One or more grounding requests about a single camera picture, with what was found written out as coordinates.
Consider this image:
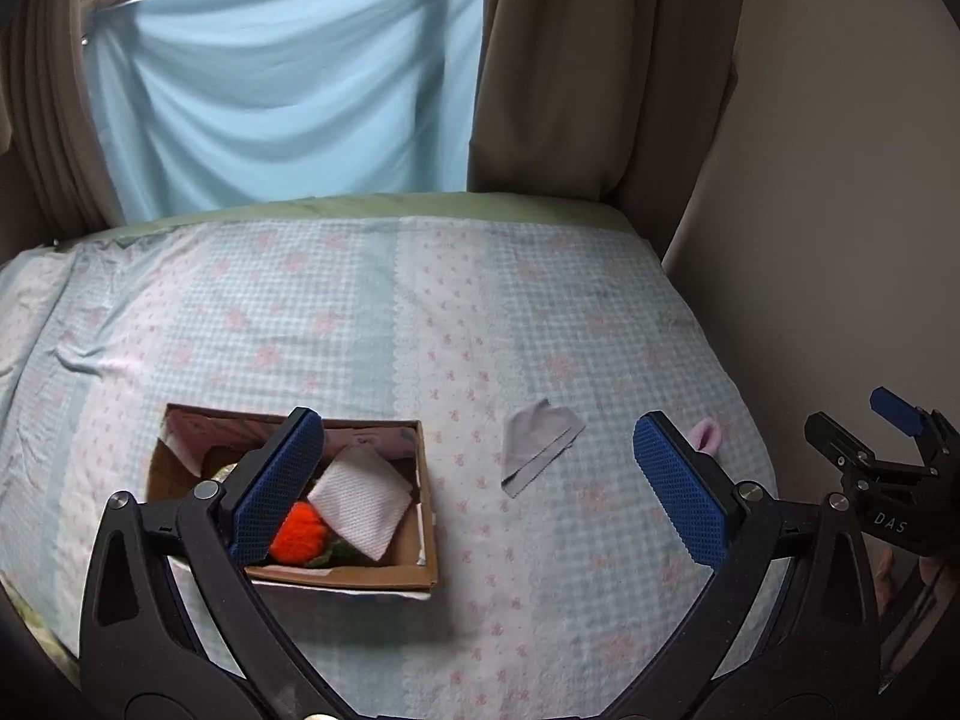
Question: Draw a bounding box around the orange fluffy pompom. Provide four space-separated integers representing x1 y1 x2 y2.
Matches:
268 500 332 567

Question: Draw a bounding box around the green wet wipes pack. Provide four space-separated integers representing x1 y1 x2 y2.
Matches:
306 538 370 571

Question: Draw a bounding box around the brown cardboard box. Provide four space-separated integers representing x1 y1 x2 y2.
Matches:
146 405 438 596

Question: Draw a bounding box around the white textured cloth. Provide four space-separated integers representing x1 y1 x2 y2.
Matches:
306 445 413 561

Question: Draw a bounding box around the silver glitter round pad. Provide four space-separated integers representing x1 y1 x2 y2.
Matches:
210 463 236 484

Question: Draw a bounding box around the person's hand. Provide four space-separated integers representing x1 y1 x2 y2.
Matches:
874 546 944 614

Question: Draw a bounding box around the grey microfiber cloth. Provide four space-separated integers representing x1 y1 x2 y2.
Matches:
501 398 586 499

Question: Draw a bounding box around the pastel checked floral bedspread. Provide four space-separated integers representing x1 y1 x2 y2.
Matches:
2 218 775 718

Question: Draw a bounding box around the green mattress sheet edge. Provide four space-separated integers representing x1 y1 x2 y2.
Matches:
55 192 635 250

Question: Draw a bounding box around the brown curtain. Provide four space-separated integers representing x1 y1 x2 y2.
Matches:
467 0 743 254

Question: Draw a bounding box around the light blue hanging cloth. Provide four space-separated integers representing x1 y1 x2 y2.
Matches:
83 0 482 223

